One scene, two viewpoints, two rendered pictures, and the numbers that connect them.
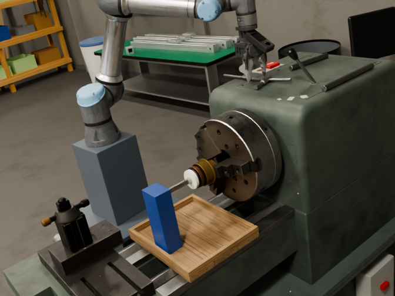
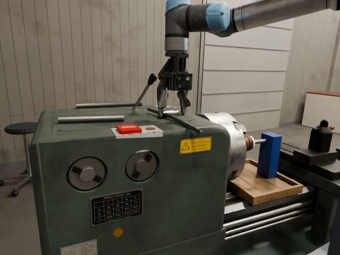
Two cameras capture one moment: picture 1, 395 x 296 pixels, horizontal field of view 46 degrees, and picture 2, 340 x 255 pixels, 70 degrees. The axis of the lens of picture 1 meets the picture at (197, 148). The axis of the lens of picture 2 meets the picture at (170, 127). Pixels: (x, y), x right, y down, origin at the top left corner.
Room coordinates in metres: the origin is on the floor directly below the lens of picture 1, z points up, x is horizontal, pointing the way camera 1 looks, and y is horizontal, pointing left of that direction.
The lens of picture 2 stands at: (2.56, -0.14, 1.44)
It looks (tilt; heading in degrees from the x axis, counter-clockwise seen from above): 15 degrees down; 190
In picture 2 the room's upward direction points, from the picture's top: 1 degrees clockwise
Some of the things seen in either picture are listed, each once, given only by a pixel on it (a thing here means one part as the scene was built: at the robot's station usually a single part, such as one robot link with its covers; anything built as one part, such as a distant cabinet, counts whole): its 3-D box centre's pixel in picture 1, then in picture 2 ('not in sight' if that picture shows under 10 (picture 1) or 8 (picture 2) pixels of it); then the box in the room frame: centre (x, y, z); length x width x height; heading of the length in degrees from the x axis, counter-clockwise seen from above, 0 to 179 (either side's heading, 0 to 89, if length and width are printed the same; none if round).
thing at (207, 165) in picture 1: (203, 172); (240, 143); (1.41, 0.00, 1.08); 0.09 x 0.09 x 0.09; 34
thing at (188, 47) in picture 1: (172, 70); not in sight; (5.55, 0.13, 0.39); 2.15 x 0.82 x 0.78; 40
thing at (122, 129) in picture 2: (270, 66); (128, 130); (1.93, -0.37, 1.26); 0.06 x 0.06 x 0.02; 34
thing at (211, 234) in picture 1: (191, 232); (251, 178); (1.35, 0.07, 0.88); 0.36 x 0.30 x 0.04; 34
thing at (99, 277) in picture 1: (91, 271); (306, 158); (1.16, 0.39, 0.95); 0.43 x 0.18 x 0.04; 34
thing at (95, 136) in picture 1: (100, 128); not in sight; (1.84, 0.39, 1.15); 0.15 x 0.15 x 0.10
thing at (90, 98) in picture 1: (94, 102); not in sight; (1.84, 0.38, 1.27); 0.13 x 0.12 x 0.14; 162
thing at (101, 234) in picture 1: (86, 245); (314, 155); (1.23, 0.40, 1.00); 0.20 x 0.10 x 0.05; 124
